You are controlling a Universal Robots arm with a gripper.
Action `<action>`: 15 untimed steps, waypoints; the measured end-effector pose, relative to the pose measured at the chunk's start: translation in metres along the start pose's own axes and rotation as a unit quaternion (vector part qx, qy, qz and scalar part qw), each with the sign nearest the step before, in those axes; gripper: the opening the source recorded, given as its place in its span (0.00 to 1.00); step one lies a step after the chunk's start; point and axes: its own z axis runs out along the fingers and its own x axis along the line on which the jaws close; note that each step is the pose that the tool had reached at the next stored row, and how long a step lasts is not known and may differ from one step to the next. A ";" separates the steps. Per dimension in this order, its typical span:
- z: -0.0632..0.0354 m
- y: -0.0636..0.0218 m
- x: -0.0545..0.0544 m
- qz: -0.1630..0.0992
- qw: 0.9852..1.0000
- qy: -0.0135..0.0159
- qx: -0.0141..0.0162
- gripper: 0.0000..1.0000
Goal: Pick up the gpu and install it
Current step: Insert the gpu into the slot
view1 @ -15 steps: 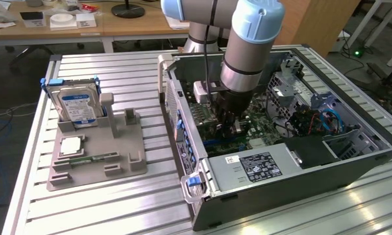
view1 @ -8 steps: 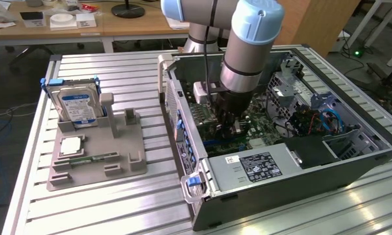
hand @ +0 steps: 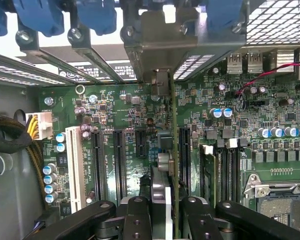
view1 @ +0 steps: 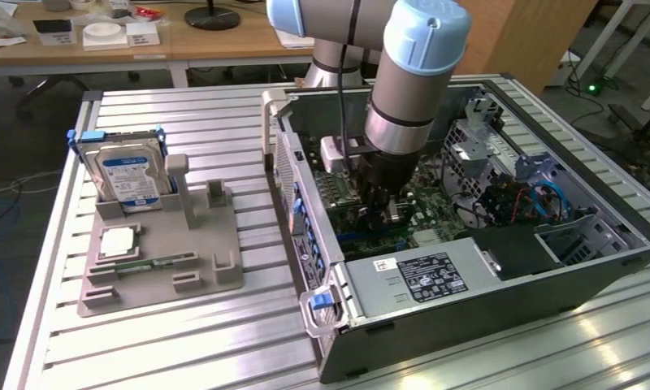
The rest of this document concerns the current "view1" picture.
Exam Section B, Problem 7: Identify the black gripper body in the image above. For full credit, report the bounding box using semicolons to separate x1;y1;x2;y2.
357;148;421;199

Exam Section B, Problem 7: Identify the silver chipset heatsink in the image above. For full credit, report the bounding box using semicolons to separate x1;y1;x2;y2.
411;230;447;245

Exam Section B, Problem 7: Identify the green motherboard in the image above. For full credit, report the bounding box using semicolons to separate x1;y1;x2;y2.
297;133;476;261

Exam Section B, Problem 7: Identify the metal drive cage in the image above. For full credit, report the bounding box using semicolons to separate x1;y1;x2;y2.
443;96;527;192

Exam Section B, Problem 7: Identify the grey power supply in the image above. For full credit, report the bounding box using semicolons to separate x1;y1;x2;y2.
345;237;503;319

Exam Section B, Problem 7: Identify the black plastic shroud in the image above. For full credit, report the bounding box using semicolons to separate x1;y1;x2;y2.
473;227;567;282

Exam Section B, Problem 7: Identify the black open PC case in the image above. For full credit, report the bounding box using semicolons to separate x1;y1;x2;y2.
263;72;650;385

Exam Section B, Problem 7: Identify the white paper stack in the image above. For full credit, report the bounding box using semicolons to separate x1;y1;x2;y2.
273;30;316;50

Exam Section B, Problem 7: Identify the grey parts rack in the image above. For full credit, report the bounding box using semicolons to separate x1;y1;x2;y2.
77;153;247;319

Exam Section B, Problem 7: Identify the grey disk bay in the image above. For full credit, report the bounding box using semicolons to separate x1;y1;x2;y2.
535;214;633;267

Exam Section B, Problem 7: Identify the wooden cabinet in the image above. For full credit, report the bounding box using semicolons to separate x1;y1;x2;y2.
455;0;601;95

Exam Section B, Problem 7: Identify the hard disk blue label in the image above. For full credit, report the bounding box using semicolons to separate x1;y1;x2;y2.
67;124;173;215

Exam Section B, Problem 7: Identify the silver CPU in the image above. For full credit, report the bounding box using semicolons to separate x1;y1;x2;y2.
97;227;143;259

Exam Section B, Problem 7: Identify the black round lamp base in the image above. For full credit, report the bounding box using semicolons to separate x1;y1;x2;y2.
183;0;243;32

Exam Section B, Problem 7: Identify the small white box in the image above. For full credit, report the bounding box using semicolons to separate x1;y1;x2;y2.
125;22;161;48

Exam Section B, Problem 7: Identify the red packet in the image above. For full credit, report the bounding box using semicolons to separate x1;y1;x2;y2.
133;4;167;21

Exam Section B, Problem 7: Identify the white block round hollow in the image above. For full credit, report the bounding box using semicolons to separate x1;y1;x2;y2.
81;22;131;53

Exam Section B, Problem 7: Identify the black chair base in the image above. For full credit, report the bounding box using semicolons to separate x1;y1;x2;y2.
9;75;91;121

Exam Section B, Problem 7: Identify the black and white box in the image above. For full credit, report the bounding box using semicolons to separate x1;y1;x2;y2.
33;19;79;46

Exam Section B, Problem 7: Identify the light grey wrist camera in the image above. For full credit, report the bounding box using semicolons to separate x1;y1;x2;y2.
319;136;363;175

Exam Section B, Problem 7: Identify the black looped wire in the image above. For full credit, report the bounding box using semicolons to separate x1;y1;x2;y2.
452;190;492;228

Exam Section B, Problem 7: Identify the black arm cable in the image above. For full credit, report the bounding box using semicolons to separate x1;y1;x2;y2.
335;0;363;158

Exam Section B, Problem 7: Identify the blue wire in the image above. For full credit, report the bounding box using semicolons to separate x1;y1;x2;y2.
531;180;576;224

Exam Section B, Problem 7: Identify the white table frame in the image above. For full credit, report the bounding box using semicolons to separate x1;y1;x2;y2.
572;0;650;111

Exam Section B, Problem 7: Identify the white floor cable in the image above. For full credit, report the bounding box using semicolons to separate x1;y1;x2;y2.
0;170;61;194

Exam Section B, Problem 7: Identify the blue floor cable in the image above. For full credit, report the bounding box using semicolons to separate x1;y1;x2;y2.
0;190;27;350

